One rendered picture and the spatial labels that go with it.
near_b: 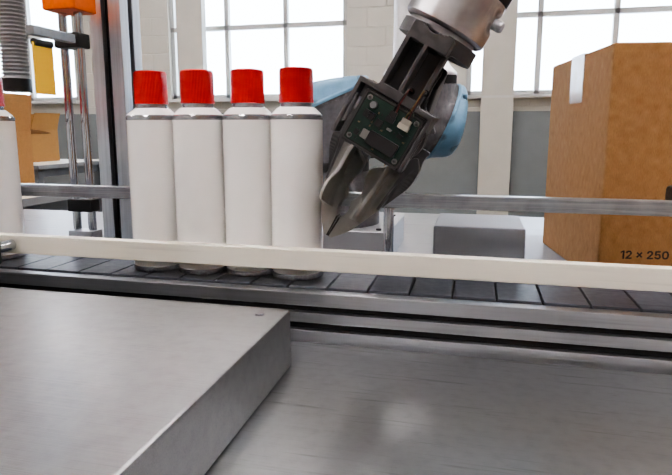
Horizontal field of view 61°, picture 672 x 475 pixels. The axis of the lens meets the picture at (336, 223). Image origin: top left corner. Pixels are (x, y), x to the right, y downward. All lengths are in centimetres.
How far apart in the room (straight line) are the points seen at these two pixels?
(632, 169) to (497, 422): 39
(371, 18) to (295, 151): 558
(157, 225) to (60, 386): 27
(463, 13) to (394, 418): 32
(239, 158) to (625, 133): 42
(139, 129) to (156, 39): 632
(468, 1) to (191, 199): 31
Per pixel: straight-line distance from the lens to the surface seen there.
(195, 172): 58
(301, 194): 55
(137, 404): 34
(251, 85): 58
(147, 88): 62
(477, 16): 51
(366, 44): 607
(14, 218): 75
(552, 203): 58
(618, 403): 48
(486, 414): 43
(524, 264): 52
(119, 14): 81
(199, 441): 35
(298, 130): 55
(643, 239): 74
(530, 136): 593
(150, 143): 61
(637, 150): 72
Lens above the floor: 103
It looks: 9 degrees down
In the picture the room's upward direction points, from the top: straight up
